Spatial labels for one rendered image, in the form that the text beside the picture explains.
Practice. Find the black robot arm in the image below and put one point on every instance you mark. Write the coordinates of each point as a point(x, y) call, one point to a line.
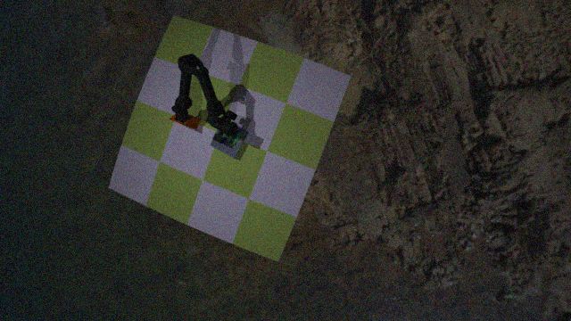
point(188, 67)

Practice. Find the dark grey switch panel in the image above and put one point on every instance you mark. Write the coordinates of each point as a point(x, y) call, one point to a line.
point(231, 144)

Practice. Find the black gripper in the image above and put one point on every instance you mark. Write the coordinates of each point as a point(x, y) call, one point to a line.
point(219, 137)

